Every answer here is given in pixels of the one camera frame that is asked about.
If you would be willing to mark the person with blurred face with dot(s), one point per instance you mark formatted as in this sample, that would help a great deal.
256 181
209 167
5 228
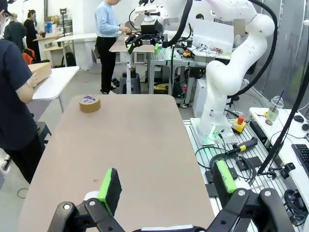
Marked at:
240 26

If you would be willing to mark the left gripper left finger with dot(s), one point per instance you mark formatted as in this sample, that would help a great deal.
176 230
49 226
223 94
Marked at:
113 191

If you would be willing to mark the background work desk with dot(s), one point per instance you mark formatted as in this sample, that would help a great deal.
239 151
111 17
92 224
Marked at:
72 37

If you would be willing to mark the white computer desk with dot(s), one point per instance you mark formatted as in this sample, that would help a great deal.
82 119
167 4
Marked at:
287 135

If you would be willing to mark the person behind white panel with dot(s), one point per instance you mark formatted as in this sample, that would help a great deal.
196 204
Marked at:
200 16

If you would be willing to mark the person in navy t-shirt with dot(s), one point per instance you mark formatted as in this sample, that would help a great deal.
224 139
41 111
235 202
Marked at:
12 96

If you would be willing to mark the phone tripod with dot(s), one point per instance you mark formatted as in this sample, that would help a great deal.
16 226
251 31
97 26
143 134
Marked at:
63 11

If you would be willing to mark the person in dark green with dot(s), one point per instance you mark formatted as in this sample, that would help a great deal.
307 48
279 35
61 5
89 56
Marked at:
14 33

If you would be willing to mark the aluminium frame rack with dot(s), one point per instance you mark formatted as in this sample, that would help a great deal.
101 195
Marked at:
159 60

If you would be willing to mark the orange chair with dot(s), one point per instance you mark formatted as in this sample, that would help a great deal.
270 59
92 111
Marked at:
30 56

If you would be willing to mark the person in light blue sweater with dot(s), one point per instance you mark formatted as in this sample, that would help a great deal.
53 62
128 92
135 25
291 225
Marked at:
105 21

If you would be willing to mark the white panel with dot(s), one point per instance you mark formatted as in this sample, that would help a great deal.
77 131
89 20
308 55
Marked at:
212 33

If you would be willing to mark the person in black clothes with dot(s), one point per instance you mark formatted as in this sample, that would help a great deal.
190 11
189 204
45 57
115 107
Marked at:
31 29

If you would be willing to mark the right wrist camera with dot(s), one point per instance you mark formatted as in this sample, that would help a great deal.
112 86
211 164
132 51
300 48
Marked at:
144 10

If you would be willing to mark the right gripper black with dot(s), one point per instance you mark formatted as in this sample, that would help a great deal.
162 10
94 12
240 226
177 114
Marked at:
150 27

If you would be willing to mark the black backpack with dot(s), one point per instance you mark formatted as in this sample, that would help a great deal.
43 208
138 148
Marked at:
68 59

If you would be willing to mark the grey plastic stool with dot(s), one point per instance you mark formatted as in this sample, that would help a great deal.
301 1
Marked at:
135 82

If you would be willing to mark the black slanted pole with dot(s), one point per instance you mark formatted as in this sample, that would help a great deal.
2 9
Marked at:
264 160

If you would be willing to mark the aluminium slotted base plate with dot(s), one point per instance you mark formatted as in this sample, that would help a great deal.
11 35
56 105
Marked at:
193 135

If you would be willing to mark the white controller box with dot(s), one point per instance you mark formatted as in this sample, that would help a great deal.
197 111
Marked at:
200 96

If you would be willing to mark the yellow box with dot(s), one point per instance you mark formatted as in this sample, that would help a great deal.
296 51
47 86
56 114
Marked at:
161 89

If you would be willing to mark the brown packing tape roll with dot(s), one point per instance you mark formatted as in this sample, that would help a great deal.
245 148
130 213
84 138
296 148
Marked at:
89 107

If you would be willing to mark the black clamp mount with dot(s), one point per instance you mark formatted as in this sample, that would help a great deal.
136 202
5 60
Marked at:
288 169

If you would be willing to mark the small yellow emergency stop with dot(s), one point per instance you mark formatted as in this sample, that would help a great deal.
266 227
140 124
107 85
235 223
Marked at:
187 54

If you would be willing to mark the tan top standing table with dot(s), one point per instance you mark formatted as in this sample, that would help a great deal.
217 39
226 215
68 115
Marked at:
118 46

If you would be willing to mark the plastic cup with straw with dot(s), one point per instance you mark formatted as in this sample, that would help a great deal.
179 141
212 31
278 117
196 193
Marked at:
272 113

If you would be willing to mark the white rounded side table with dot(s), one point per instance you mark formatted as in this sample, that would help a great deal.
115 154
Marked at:
58 79

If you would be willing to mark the brown cardboard box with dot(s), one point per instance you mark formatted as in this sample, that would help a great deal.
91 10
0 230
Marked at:
42 71

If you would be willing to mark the black flat bracket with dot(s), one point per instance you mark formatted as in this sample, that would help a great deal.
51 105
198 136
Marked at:
208 176
251 162

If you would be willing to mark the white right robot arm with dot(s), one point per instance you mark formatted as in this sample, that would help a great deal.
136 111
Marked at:
219 79

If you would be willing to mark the person's right forearm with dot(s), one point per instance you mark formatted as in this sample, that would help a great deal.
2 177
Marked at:
24 93

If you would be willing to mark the person's right hand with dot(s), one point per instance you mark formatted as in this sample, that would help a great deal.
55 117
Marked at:
33 79

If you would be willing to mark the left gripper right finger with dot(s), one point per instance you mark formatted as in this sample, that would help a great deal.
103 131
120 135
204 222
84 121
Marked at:
241 205

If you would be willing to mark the black keyboard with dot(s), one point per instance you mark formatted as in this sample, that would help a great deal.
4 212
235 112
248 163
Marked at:
301 154

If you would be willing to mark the yellow emergency stop button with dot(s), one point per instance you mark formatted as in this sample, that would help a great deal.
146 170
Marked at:
239 126

